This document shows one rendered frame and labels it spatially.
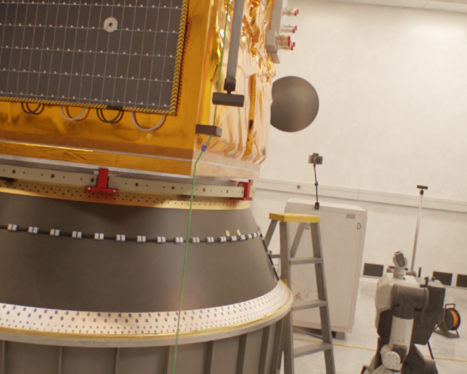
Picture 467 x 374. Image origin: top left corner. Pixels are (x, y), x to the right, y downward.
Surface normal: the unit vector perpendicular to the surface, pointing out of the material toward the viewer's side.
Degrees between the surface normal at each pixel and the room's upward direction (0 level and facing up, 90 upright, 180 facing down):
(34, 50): 90
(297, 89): 90
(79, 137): 92
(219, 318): 43
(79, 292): 62
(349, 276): 90
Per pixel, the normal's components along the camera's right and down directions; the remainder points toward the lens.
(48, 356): 0.18, 0.04
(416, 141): -0.14, 0.01
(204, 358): 0.65, 0.09
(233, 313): 0.59, -0.66
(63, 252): 0.21, -0.42
